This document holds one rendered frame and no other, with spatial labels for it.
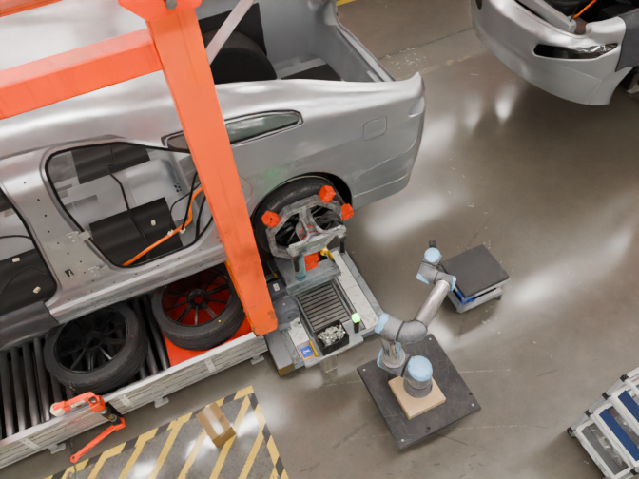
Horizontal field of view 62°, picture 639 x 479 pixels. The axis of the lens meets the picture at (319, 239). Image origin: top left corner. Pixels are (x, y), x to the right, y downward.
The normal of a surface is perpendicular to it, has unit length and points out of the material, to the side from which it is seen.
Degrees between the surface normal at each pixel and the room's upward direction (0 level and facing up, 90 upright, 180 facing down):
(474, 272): 0
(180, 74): 90
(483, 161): 0
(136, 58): 90
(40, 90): 90
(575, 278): 0
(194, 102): 90
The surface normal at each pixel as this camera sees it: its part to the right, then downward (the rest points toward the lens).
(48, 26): 0.04, -0.64
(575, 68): -0.44, 0.72
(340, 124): 0.40, 0.60
